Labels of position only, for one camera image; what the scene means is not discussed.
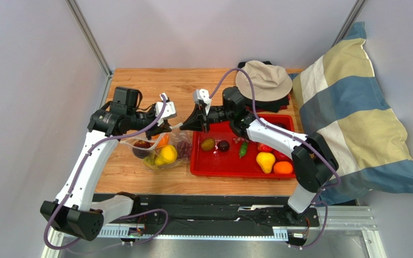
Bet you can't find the red strawberry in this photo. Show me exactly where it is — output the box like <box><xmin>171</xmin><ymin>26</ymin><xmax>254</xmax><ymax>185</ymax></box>
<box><xmin>257</xmin><ymin>143</ymin><xmax>273</xmax><ymax>153</ymax></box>

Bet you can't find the aluminium base frame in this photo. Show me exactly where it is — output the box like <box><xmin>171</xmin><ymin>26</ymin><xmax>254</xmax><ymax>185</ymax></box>
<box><xmin>41</xmin><ymin>200</ymin><xmax>387</xmax><ymax>258</ymax></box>

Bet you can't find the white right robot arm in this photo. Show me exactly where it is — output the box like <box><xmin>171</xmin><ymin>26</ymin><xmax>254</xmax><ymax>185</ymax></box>
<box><xmin>180</xmin><ymin>87</ymin><xmax>338</xmax><ymax>214</ymax></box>

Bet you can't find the red apple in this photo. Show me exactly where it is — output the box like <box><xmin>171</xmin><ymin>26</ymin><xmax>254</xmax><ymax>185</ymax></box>
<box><xmin>273</xmin><ymin>149</ymin><xmax>291</xmax><ymax>162</ymax></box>

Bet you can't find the purple eggplant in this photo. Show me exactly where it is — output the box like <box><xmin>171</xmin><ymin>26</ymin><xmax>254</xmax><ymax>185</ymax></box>
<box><xmin>272</xmin><ymin>123</ymin><xmax>288</xmax><ymax>130</ymax></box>

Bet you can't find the yellow pear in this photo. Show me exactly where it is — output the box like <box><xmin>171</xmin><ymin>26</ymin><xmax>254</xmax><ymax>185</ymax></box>
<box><xmin>255</xmin><ymin>152</ymin><xmax>276</xmax><ymax>174</ymax></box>

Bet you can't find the clear dotted zip top bag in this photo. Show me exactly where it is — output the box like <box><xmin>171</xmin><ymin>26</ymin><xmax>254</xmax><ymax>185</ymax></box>
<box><xmin>120</xmin><ymin>124</ymin><xmax>193</xmax><ymax>170</ymax></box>

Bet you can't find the light purple grape bunch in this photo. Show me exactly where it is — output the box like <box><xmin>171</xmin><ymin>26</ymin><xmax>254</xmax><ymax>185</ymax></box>
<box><xmin>232</xmin><ymin>137</ymin><xmax>245</xmax><ymax>144</ymax></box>

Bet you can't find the blue yellow striped pillow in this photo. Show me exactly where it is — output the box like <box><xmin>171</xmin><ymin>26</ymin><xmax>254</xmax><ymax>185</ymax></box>
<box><xmin>293</xmin><ymin>22</ymin><xmax>413</xmax><ymax>205</ymax></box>

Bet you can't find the dark purple plum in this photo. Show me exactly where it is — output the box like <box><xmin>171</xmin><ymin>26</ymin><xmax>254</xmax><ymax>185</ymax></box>
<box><xmin>217</xmin><ymin>140</ymin><xmax>230</xmax><ymax>152</ymax></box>

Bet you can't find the beige bucket hat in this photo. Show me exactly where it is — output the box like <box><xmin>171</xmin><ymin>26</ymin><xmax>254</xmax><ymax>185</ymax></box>
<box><xmin>235</xmin><ymin>60</ymin><xmax>293</xmax><ymax>102</ymax></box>

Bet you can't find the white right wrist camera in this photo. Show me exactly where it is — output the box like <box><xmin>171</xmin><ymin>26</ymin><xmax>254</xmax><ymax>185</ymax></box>
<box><xmin>193</xmin><ymin>89</ymin><xmax>212</xmax><ymax>115</ymax></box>

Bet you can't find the yellow lemon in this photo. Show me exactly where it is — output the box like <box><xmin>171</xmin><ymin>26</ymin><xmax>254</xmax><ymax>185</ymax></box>
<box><xmin>154</xmin><ymin>145</ymin><xmax>178</xmax><ymax>166</ymax></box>

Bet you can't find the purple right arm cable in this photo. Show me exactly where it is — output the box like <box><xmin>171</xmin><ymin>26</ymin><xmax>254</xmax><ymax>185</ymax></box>
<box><xmin>209</xmin><ymin>68</ymin><xmax>342</xmax><ymax>250</ymax></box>

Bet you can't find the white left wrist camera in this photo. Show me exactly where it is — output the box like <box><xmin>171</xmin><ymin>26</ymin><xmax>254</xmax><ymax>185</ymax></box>
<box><xmin>155</xmin><ymin>93</ymin><xmax>177</xmax><ymax>126</ymax></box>

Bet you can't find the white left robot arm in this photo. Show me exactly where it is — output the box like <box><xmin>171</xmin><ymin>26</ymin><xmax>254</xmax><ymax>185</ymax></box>
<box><xmin>40</xmin><ymin>87</ymin><xmax>176</xmax><ymax>241</ymax></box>

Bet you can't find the brown kiwi fruit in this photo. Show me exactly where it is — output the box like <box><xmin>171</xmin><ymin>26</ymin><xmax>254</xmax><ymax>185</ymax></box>
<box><xmin>200</xmin><ymin>138</ymin><xmax>216</xmax><ymax>152</ymax></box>

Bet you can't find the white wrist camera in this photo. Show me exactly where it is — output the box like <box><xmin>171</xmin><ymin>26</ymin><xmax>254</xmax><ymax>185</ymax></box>
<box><xmin>155</xmin><ymin>93</ymin><xmax>177</xmax><ymax>126</ymax></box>
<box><xmin>193</xmin><ymin>89</ymin><xmax>212</xmax><ymax>115</ymax></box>

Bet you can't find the small green pepper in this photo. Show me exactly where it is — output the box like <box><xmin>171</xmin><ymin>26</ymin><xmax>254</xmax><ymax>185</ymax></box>
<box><xmin>239</xmin><ymin>141</ymin><xmax>248</xmax><ymax>159</ymax></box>

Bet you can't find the yellow banana bunch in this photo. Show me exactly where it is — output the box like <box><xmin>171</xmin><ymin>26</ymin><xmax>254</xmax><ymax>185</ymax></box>
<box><xmin>142</xmin><ymin>153</ymin><xmax>161</xmax><ymax>171</ymax></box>

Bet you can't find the red plastic tray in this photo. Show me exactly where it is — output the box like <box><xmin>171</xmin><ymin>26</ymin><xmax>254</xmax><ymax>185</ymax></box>
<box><xmin>190</xmin><ymin>121</ymin><xmax>295</xmax><ymax>179</ymax></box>

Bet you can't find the aluminium frame post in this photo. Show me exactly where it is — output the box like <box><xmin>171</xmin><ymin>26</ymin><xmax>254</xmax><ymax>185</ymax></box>
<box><xmin>66</xmin><ymin>0</ymin><xmax>113</xmax><ymax>78</ymax></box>
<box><xmin>332</xmin><ymin>0</ymin><xmax>368</xmax><ymax>46</ymax></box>

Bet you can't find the left aluminium frame post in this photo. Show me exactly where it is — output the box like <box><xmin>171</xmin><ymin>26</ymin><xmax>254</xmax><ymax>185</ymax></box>
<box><xmin>66</xmin><ymin>0</ymin><xmax>113</xmax><ymax>78</ymax></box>

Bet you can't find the dark purple grape bunch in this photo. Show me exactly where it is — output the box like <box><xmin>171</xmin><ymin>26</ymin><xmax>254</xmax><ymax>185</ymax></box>
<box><xmin>176</xmin><ymin>140</ymin><xmax>192</xmax><ymax>159</ymax></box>

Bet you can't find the right aluminium frame post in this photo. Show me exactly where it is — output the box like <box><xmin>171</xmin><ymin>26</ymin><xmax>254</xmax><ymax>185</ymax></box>
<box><xmin>332</xmin><ymin>0</ymin><xmax>368</xmax><ymax>46</ymax></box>

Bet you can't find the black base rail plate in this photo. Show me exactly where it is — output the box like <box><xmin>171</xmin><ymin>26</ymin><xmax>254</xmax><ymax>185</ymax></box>
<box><xmin>123</xmin><ymin>194</ymin><xmax>323</xmax><ymax>237</ymax></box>

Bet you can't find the orange fruit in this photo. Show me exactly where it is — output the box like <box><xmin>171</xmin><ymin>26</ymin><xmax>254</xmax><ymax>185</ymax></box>
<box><xmin>273</xmin><ymin>161</ymin><xmax>294</xmax><ymax>175</ymax></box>
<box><xmin>151</xmin><ymin>133</ymin><xmax>170</xmax><ymax>148</ymax></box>

